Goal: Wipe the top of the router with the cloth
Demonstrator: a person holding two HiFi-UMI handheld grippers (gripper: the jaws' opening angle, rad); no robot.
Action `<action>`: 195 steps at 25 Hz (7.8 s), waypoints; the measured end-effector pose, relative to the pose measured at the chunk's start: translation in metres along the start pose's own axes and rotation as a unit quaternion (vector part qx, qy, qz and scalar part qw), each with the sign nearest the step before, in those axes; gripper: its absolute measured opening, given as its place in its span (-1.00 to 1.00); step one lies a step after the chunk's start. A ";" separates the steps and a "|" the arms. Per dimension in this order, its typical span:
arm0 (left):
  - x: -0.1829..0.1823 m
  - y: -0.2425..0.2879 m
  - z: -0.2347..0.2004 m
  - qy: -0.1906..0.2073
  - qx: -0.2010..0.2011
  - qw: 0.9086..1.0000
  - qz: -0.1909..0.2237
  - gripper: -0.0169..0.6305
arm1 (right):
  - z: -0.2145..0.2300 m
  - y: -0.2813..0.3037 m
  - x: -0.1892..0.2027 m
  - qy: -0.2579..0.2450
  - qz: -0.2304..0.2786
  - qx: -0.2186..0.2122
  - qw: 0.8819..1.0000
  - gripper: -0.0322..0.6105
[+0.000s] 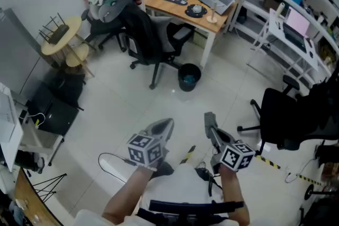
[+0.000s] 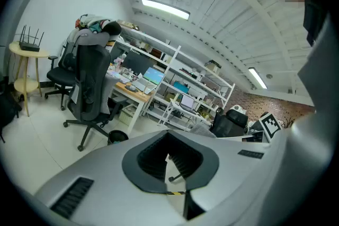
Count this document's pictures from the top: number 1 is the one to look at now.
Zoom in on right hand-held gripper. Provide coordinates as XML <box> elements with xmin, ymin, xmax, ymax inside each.
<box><xmin>203</xmin><ymin>111</ymin><xmax>256</xmax><ymax>175</ymax></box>

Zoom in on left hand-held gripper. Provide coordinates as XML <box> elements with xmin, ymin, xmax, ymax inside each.
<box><xmin>127</xmin><ymin>118</ymin><xmax>175</xmax><ymax>168</ymax></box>

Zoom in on black router with antennas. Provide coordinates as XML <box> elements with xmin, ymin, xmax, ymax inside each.
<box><xmin>39</xmin><ymin>12</ymin><xmax>70</xmax><ymax>45</ymax></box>

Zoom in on person's right forearm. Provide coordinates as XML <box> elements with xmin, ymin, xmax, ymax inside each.
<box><xmin>218</xmin><ymin>165</ymin><xmax>250</xmax><ymax>224</ymax></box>

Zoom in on person's left forearm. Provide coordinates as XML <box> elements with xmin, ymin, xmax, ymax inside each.
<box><xmin>101</xmin><ymin>165</ymin><xmax>157</xmax><ymax>226</ymax></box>

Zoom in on yellow black floor tape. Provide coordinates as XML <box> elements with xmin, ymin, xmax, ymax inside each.
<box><xmin>255</xmin><ymin>155</ymin><xmax>323</xmax><ymax>186</ymax></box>
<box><xmin>179</xmin><ymin>144</ymin><xmax>197</xmax><ymax>165</ymax></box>

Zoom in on person's black shoe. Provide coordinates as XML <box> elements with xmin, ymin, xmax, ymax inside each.
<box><xmin>149</xmin><ymin>160</ymin><xmax>176</xmax><ymax>181</ymax></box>

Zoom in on black trash bin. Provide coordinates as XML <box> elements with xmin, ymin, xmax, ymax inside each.
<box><xmin>177</xmin><ymin>62</ymin><xmax>202</xmax><ymax>92</ymax></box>

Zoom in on person's white shirt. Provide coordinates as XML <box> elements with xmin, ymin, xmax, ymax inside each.
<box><xmin>73</xmin><ymin>163</ymin><xmax>250</xmax><ymax>226</ymax></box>

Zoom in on black office chair with armrests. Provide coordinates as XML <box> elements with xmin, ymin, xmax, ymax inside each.
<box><xmin>236</xmin><ymin>68</ymin><xmax>339</xmax><ymax>157</ymax></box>

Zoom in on black mesh office chair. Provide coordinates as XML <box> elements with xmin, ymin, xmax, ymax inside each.
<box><xmin>119</xmin><ymin>3</ymin><xmax>196</xmax><ymax>90</ymax></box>

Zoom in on white folding table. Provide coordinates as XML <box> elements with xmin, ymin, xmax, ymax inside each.
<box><xmin>246</xmin><ymin>7</ymin><xmax>320</xmax><ymax>88</ymax></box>

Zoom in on wooden roll holder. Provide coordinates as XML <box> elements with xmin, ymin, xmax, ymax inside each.
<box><xmin>206</xmin><ymin>1</ymin><xmax>219</xmax><ymax>23</ymax></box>

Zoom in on black bag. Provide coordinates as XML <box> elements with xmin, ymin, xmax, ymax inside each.
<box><xmin>27</xmin><ymin>71</ymin><xmax>86</xmax><ymax>137</ymax></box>

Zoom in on black round mat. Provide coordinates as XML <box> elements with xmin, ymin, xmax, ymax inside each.
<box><xmin>186</xmin><ymin>3</ymin><xmax>208</xmax><ymax>19</ymax></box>

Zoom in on wooden office desk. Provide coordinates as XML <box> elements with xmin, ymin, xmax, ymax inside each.
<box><xmin>144</xmin><ymin>0</ymin><xmax>237</xmax><ymax>70</ymax></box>

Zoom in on office chair with headrest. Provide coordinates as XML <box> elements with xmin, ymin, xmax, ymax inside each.
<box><xmin>81</xmin><ymin>0</ymin><xmax>147</xmax><ymax>51</ymax></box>

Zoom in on round wooden side table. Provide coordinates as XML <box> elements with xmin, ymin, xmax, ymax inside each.
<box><xmin>40</xmin><ymin>15</ymin><xmax>96</xmax><ymax>78</ymax></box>

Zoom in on black folding stand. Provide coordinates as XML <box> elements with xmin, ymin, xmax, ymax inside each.
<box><xmin>32</xmin><ymin>173</ymin><xmax>67</xmax><ymax>204</ymax></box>

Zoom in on laptop with pink screen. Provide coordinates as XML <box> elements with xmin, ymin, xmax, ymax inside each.
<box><xmin>282</xmin><ymin>6</ymin><xmax>311</xmax><ymax>53</ymax></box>

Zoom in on white paper roll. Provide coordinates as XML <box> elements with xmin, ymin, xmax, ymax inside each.
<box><xmin>275</xmin><ymin>3</ymin><xmax>286</xmax><ymax>17</ymax></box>

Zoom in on curved wooden desk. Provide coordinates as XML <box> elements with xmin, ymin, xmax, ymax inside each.
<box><xmin>13</xmin><ymin>167</ymin><xmax>64</xmax><ymax>226</ymax></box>

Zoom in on white cardboard box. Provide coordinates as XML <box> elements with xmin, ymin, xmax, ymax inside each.
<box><xmin>0</xmin><ymin>83</ymin><xmax>24</xmax><ymax>173</ymax></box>

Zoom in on gray metal cabinet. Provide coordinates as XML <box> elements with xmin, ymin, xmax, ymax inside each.
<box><xmin>0</xmin><ymin>7</ymin><xmax>44</xmax><ymax>97</ymax></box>

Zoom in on black cable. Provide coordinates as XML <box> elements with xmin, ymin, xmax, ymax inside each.
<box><xmin>98</xmin><ymin>152</ymin><xmax>136</xmax><ymax>184</ymax></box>

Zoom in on black chest strap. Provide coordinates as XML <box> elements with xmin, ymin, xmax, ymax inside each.
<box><xmin>149</xmin><ymin>200</ymin><xmax>245</xmax><ymax>215</ymax></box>

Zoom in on white floor cable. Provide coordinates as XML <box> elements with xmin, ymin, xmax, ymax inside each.
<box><xmin>284</xmin><ymin>157</ymin><xmax>318</xmax><ymax>184</ymax></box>

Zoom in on white charging cable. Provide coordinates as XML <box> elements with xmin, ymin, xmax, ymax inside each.
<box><xmin>27</xmin><ymin>113</ymin><xmax>46</xmax><ymax>130</ymax></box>

